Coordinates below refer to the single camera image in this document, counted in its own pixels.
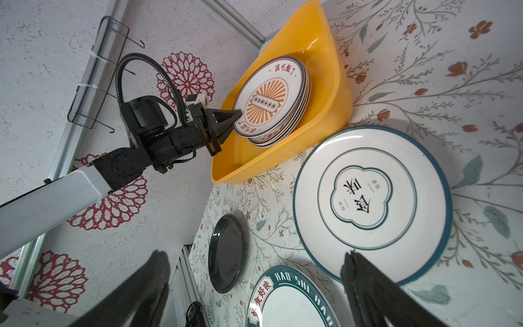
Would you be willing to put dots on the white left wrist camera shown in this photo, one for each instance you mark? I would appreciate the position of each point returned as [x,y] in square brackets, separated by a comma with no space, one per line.
[199,99]

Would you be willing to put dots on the black wire wall rack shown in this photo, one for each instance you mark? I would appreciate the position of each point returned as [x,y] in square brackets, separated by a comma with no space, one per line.
[94,88]

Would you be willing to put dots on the medium orange sunburst plate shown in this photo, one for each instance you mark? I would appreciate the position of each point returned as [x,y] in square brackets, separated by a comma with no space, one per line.
[273,95]

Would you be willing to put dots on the large orange sunburst plate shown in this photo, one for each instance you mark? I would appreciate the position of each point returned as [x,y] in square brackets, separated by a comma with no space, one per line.
[274,137]

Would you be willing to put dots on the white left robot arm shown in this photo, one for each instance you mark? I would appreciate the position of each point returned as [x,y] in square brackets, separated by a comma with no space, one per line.
[154,143]

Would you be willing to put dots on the yellow plastic bin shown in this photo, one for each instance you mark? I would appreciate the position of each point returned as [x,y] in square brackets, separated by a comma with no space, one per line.
[307,37]

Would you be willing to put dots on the large white clover-emblem plate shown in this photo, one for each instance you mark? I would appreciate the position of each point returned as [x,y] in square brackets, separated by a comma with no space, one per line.
[375,191]

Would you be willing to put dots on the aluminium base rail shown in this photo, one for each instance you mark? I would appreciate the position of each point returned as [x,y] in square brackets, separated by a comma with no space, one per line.
[184,306]

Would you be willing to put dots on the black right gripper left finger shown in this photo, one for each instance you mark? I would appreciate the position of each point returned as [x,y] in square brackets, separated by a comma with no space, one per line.
[138,301]

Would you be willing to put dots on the large green-rim lettered plate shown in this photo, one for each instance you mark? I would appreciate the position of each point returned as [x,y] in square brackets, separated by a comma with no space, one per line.
[284,296]

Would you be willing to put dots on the black plate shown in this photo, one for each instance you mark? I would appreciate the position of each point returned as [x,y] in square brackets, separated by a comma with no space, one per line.
[225,253]

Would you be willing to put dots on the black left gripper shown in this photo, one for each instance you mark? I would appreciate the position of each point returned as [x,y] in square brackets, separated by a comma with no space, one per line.
[209,128]

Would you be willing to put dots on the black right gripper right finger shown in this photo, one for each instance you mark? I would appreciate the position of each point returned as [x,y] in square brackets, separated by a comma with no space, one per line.
[375,300]

